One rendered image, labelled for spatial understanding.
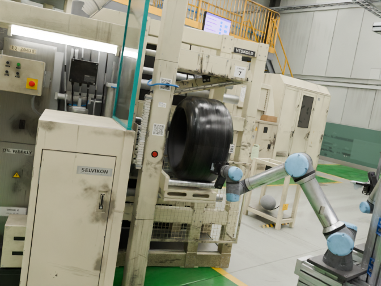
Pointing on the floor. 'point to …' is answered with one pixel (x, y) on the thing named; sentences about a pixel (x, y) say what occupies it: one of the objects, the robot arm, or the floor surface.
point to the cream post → (154, 142)
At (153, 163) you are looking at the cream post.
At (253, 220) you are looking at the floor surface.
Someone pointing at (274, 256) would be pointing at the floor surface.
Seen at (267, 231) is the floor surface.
